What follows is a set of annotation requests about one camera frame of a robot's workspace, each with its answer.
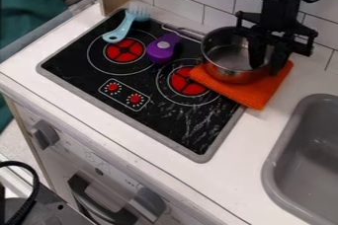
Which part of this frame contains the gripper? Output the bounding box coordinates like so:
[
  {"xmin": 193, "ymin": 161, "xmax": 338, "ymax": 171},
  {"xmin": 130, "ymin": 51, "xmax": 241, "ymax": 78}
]
[{"xmin": 232, "ymin": 3, "xmax": 320, "ymax": 76}]

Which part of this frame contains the silver pot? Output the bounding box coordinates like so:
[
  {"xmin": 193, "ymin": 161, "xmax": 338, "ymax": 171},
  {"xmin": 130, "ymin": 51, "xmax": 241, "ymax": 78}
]
[{"xmin": 160, "ymin": 24, "xmax": 277, "ymax": 85}]

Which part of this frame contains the toy stove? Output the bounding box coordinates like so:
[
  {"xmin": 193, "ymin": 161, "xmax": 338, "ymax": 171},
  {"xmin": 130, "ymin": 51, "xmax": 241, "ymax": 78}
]
[{"xmin": 36, "ymin": 7, "xmax": 249, "ymax": 165}]

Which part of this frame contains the orange cloth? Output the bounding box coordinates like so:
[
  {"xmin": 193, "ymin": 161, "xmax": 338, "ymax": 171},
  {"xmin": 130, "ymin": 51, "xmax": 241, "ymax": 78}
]
[{"xmin": 189, "ymin": 59, "xmax": 295, "ymax": 112}]

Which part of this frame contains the purple toy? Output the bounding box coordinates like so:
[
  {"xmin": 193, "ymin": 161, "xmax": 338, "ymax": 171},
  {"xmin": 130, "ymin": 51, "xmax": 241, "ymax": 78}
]
[{"xmin": 144, "ymin": 32, "xmax": 183, "ymax": 65}]

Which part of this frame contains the toy sink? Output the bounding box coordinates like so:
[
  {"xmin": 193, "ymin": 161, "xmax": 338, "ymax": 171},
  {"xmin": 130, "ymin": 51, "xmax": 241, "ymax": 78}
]
[{"xmin": 260, "ymin": 93, "xmax": 338, "ymax": 225}]

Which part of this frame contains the blue toy brush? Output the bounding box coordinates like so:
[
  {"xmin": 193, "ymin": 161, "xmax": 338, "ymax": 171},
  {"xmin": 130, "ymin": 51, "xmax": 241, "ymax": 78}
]
[{"xmin": 101, "ymin": 2, "xmax": 152, "ymax": 44}]

